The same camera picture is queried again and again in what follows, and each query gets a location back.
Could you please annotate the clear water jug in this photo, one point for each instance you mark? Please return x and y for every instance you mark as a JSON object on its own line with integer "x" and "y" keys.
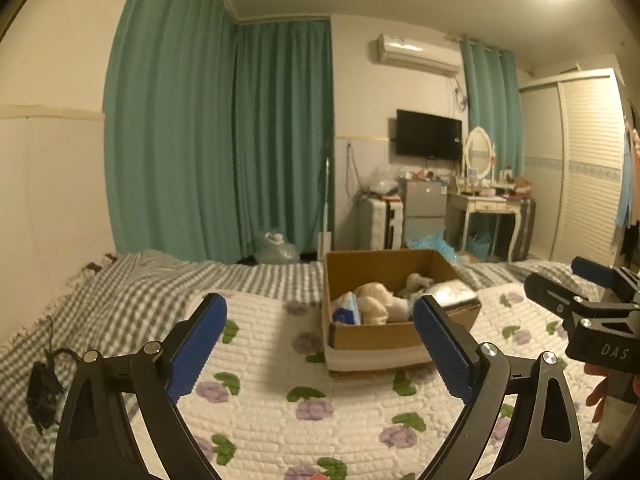
{"x": 277, "y": 250}

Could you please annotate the black wall television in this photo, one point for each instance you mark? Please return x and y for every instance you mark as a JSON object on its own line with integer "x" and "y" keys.
{"x": 427, "y": 135}

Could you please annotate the blue tissue packet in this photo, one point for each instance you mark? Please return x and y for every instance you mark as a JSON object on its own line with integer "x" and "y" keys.
{"x": 345, "y": 310}

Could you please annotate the white air conditioner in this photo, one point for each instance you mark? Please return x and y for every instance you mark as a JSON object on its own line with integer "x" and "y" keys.
{"x": 417, "y": 55}

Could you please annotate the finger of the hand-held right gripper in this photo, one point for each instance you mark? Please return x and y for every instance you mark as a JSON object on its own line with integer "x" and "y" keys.
{"x": 592, "y": 267}
{"x": 547, "y": 290}

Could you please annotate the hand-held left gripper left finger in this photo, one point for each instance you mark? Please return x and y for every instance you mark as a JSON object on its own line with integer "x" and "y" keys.
{"x": 192, "y": 355}

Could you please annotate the grey mini fridge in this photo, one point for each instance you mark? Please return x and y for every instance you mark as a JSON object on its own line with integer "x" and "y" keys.
{"x": 425, "y": 205}

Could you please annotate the white dressing table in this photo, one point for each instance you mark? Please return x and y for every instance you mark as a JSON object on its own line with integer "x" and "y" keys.
{"x": 482, "y": 205}

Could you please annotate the wide teal curtain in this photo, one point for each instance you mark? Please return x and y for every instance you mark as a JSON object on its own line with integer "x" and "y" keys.
{"x": 165, "y": 125}

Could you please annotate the clear plastic bag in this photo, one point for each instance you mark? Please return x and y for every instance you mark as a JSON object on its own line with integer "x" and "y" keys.
{"x": 382, "y": 185}

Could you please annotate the person's right hand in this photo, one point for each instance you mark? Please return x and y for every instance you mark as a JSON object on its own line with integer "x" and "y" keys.
{"x": 597, "y": 395}

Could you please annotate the blue storage bin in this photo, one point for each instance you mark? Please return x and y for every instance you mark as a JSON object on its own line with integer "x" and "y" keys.
{"x": 481, "y": 247}

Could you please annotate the white floral quilt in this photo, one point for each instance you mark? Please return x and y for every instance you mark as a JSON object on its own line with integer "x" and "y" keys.
{"x": 280, "y": 345}

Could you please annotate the narrow teal window curtain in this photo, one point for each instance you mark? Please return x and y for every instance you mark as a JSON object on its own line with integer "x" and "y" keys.
{"x": 492, "y": 110}

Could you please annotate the blue plastic bag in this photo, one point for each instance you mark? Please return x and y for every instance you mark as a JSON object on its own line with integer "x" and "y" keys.
{"x": 430, "y": 245}

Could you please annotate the silvery plastic packet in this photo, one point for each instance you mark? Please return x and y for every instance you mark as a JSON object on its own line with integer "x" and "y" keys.
{"x": 450, "y": 295}

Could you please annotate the oval white vanity mirror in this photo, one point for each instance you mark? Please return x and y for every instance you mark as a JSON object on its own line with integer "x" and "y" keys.
{"x": 477, "y": 152}

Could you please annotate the brown cardboard box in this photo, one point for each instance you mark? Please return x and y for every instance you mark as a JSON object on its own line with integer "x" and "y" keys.
{"x": 375, "y": 340}

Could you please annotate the grey checked cloth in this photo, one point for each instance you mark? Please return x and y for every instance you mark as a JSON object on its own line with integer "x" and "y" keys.
{"x": 526, "y": 230}

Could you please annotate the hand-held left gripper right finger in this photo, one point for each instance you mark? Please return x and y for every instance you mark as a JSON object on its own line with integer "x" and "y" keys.
{"x": 445, "y": 350}

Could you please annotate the hanging clothes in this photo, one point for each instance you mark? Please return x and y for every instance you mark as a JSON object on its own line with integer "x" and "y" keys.
{"x": 630, "y": 190}

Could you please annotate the light grey suitcase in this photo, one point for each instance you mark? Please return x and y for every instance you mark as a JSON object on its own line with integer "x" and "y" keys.
{"x": 382, "y": 225}

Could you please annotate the white louvred wardrobe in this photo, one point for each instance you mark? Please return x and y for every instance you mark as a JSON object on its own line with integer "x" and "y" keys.
{"x": 575, "y": 175}

